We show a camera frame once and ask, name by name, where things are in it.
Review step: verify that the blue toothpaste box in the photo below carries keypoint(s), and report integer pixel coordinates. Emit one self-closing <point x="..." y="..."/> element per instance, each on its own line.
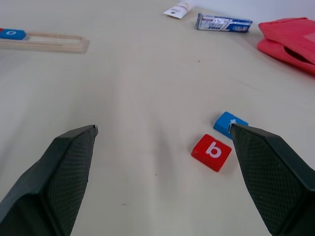
<point x="221" y="24"/>

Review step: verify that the red fabric pouch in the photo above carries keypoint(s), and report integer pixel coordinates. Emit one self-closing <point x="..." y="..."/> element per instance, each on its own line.
<point x="283" y="34"/>

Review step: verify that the wooden letter tile tray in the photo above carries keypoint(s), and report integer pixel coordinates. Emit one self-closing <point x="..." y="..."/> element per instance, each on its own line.
<point x="49" y="46"/>

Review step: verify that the white cream tube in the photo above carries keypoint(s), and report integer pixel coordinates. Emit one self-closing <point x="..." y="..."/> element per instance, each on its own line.
<point x="176" y="11"/>

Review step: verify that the blue letter tile o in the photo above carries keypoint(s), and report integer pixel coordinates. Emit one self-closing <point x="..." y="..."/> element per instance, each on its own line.
<point x="19" y="35"/>

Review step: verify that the red letter tile b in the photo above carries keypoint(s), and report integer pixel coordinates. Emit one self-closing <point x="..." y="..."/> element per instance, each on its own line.
<point x="203" y="151"/>

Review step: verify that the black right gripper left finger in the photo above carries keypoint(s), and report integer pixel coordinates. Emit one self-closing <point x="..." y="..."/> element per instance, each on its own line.
<point x="49" y="177"/>

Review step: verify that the blue letter tile t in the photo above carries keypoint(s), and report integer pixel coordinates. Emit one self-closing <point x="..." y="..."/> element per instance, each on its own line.
<point x="222" y="123"/>

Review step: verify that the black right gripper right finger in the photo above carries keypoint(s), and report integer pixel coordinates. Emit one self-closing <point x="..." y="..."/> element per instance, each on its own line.
<point x="270" y="172"/>

